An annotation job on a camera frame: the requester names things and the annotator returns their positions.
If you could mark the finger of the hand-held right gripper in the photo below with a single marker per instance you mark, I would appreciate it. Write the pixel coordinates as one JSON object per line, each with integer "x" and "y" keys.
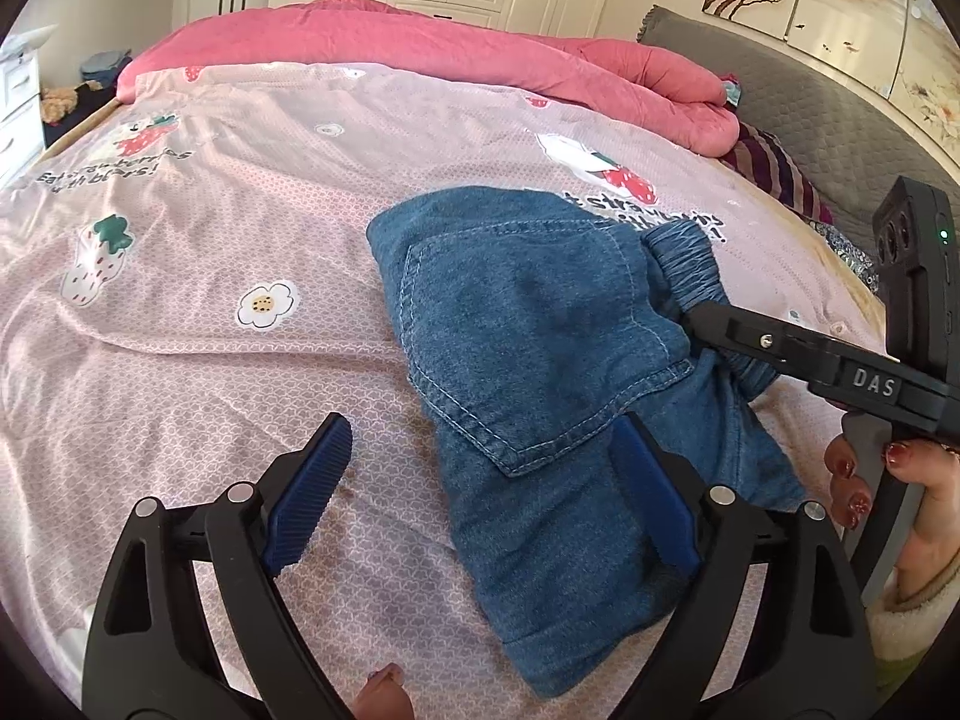
{"x": 750, "y": 341}

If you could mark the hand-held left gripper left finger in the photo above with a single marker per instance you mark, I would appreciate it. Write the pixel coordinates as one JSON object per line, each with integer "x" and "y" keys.
{"x": 307, "y": 495}

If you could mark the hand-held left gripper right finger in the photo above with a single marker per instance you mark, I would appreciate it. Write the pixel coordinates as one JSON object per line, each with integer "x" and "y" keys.
{"x": 652, "y": 502}

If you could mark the blue denim pants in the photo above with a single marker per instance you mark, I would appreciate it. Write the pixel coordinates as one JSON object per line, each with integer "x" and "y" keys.
{"x": 540, "y": 300}

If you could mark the person's right forearm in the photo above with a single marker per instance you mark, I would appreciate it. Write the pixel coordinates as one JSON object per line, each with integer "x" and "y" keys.
{"x": 922, "y": 630}

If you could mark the person's right hand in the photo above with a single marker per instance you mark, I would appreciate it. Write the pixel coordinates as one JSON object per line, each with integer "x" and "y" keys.
{"x": 937, "y": 517}

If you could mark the person's left hand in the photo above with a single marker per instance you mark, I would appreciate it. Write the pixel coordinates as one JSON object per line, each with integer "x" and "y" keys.
{"x": 384, "y": 694}

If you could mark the beige mattress cover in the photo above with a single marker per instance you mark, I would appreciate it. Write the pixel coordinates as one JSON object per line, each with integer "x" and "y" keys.
{"x": 862, "y": 315}

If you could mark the pink strawberry print bed sheet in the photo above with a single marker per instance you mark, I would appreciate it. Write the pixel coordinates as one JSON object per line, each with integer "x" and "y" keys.
{"x": 225, "y": 390}

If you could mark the floral patterned pillow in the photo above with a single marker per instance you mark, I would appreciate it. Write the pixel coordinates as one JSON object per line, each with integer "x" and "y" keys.
{"x": 851, "y": 251}

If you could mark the striped pillow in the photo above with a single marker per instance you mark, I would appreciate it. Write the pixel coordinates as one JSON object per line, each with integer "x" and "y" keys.
{"x": 772, "y": 169}

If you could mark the grey padded headboard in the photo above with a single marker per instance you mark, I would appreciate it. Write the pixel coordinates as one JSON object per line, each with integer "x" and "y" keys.
{"x": 810, "y": 112}

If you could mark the small colourful cloth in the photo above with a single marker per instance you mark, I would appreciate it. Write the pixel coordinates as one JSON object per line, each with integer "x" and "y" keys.
{"x": 733, "y": 92}

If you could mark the pink quilt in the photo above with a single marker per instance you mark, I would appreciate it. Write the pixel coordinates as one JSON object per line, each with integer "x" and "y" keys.
{"x": 450, "y": 52}

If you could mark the brown plush toy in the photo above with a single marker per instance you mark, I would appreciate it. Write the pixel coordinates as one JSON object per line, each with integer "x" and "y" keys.
{"x": 60, "y": 103}

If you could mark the blue-grey cloth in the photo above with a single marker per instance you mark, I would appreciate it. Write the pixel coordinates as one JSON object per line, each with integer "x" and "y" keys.
{"x": 105, "y": 67}

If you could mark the white drawer cabinet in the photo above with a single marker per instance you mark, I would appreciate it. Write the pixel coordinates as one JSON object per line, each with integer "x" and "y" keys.
{"x": 19, "y": 105}

